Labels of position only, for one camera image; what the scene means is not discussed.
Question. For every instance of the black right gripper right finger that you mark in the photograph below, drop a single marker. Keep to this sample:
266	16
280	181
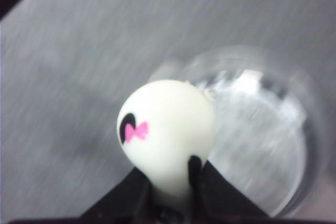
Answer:
213	197

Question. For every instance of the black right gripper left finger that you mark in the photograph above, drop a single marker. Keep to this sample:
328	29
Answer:
129	199

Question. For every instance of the panda bun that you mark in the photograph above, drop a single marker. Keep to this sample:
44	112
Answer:
166	129

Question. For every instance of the stainless steel pot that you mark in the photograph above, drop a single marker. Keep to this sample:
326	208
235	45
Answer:
274	126

